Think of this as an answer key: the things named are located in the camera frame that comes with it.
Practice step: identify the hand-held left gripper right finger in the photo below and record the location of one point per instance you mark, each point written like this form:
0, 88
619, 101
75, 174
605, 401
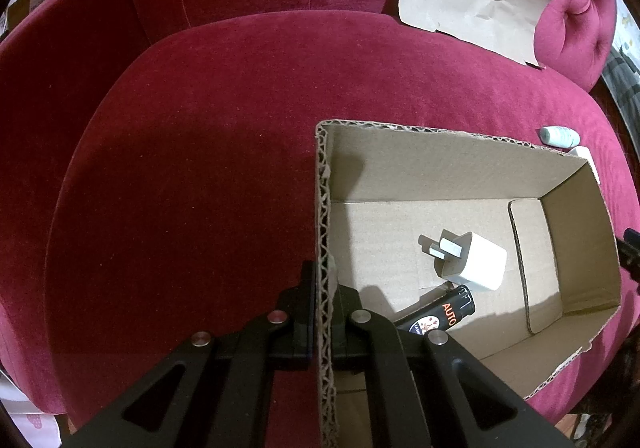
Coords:
350, 328

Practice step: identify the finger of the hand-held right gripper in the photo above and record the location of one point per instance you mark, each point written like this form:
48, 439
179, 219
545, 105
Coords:
630, 258

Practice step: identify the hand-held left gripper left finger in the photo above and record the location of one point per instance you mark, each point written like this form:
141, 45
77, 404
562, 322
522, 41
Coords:
300, 328

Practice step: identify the brown cardboard box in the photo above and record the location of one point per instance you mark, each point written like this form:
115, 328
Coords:
580, 248

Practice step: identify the black printed lighter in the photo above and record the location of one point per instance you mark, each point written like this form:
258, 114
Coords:
445, 313

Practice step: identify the large white wall charger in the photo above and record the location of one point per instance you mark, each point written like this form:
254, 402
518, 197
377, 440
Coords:
584, 155

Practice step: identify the small white cube charger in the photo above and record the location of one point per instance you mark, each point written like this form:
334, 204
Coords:
475, 263

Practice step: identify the light blue small bottle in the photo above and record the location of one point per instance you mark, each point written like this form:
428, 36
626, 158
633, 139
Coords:
559, 135

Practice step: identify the grey plaid blanket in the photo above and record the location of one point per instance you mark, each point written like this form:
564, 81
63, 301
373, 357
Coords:
622, 77

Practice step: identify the red tufted velvet sofa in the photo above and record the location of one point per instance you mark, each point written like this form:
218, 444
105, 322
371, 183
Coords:
200, 152

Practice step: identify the brown cardboard carton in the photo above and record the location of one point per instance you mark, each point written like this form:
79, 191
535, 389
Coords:
30, 2

